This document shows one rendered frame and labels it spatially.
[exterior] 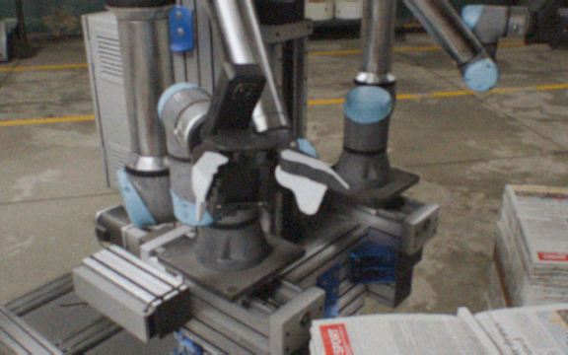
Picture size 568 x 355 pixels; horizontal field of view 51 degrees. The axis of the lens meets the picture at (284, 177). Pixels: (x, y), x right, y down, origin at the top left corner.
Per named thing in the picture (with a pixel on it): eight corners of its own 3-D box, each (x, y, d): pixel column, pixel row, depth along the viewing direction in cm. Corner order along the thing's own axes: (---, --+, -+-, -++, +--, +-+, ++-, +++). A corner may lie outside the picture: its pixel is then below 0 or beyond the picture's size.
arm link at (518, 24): (509, 2, 149) (511, 12, 142) (529, 3, 148) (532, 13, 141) (504, 32, 153) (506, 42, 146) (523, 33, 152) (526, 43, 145)
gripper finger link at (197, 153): (223, 186, 58) (247, 160, 66) (225, 170, 58) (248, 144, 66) (177, 177, 59) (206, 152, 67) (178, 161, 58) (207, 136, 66)
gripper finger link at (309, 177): (351, 223, 64) (278, 197, 68) (361, 172, 62) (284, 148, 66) (339, 233, 62) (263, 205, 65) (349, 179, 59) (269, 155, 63)
